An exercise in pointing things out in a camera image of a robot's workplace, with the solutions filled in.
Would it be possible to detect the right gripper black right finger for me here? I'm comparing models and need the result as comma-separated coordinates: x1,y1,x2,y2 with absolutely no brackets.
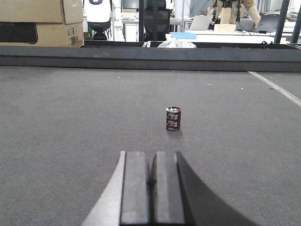
151,152,256,226

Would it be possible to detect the right gripper silver-backed left finger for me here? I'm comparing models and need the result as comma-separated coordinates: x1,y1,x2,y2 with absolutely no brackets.
82,151,150,226

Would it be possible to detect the dark red cylindrical capacitor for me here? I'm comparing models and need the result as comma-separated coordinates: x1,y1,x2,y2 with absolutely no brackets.
166,106,182,131

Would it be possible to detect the metal toothed strip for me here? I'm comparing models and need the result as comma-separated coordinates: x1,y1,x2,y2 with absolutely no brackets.
248,71,301,107

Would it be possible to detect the crumpled clear plastic bag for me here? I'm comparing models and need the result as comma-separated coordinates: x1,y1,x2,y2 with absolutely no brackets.
158,38,197,48

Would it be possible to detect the light blue tray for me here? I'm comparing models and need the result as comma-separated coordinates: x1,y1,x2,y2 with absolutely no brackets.
170,32,197,40

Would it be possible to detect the small beige cardboard box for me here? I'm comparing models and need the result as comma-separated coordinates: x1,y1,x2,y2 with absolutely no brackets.
214,24,236,32

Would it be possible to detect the black office chair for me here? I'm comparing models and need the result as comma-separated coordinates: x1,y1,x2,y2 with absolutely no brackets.
143,0,171,41

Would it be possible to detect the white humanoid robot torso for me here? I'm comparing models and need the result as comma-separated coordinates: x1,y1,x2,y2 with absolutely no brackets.
83,0,125,41

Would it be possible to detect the person in beige sweater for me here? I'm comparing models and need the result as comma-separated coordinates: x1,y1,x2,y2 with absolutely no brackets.
207,0,261,28

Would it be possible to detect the lower cardboard box black label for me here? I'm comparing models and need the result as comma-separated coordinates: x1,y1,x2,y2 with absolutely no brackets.
0,22,85,48

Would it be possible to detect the white background table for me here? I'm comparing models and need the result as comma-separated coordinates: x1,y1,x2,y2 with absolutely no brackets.
166,29,301,44

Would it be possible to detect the upper cardboard box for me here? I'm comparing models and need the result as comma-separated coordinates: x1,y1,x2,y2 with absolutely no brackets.
0,0,83,24

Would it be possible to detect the open grey laptop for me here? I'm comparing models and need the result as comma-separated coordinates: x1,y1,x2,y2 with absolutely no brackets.
236,14,280,32

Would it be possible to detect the black raised table edge rail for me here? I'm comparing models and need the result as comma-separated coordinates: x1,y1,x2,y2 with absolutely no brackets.
0,41,301,73

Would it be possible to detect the black vertical metal post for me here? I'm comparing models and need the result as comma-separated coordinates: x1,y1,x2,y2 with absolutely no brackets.
138,0,144,42

